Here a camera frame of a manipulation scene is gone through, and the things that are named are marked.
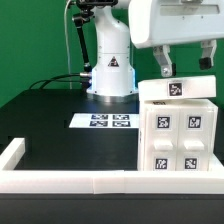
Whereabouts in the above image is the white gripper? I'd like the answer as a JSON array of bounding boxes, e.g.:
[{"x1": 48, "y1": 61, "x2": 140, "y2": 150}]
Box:
[{"x1": 128, "y1": 0, "x2": 224, "y2": 77}]

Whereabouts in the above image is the small white cabinet top block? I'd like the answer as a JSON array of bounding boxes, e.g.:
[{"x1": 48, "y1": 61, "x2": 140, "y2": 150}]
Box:
[{"x1": 138, "y1": 75, "x2": 216, "y2": 101}]

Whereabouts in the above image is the white cabinet door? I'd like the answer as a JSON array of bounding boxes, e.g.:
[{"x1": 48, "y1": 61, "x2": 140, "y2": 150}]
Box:
[
  {"x1": 176, "y1": 112, "x2": 209, "y2": 171},
  {"x1": 144, "y1": 112, "x2": 177, "y2": 171}
]

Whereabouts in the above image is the white cabinet body box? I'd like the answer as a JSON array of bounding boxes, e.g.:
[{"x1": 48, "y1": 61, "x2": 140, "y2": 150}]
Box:
[{"x1": 137, "y1": 99, "x2": 218, "y2": 171}]

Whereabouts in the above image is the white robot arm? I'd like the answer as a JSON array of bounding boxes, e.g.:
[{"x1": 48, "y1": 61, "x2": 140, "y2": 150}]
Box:
[{"x1": 87, "y1": 0, "x2": 224, "y2": 102}]

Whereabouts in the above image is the white U-shaped fence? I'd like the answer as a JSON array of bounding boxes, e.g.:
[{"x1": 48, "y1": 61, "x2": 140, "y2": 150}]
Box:
[{"x1": 0, "y1": 138, "x2": 224, "y2": 194}]

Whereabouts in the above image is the white base tag plate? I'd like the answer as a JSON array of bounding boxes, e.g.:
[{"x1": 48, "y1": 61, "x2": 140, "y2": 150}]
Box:
[{"x1": 69, "y1": 113, "x2": 139, "y2": 129}]

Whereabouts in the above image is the black cable bundle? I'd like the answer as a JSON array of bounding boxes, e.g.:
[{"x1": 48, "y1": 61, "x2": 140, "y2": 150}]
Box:
[{"x1": 29, "y1": 73, "x2": 92, "y2": 90}]

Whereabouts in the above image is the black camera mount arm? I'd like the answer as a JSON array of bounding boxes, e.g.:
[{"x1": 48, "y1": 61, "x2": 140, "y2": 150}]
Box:
[{"x1": 72, "y1": 0, "x2": 118, "y2": 72}]

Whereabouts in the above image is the white cable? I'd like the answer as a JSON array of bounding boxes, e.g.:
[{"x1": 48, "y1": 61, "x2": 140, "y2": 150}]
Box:
[{"x1": 63, "y1": 0, "x2": 74, "y2": 90}]

